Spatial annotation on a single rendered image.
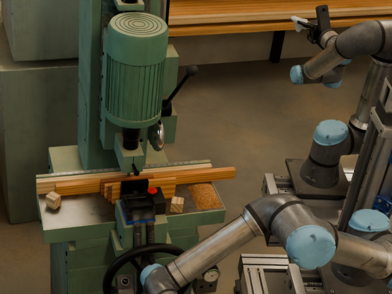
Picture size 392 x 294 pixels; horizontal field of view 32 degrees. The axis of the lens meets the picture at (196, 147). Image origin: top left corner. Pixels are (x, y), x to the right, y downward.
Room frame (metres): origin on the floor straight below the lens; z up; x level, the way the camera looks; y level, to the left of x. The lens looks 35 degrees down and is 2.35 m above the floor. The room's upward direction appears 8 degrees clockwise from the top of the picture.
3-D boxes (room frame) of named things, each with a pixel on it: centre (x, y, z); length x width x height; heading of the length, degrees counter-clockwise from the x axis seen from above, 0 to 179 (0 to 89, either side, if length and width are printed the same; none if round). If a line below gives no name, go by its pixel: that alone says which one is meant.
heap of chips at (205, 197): (1.80, -0.05, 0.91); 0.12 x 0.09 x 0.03; 21
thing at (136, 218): (1.61, 0.14, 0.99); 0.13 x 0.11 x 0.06; 111
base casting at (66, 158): (1.90, 0.25, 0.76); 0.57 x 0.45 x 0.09; 21
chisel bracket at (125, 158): (1.81, 0.22, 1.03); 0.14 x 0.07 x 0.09; 21
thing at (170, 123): (2.02, 0.13, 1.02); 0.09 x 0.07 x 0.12; 111
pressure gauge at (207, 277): (1.68, -0.11, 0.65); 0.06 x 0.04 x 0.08; 111
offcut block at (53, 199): (1.65, 0.43, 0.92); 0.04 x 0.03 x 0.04; 64
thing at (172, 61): (2.04, 0.15, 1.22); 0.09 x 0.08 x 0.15; 21
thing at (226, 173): (1.81, 0.14, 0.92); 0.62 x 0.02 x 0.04; 111
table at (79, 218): (1.69, 0.17, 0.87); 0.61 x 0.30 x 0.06; 111
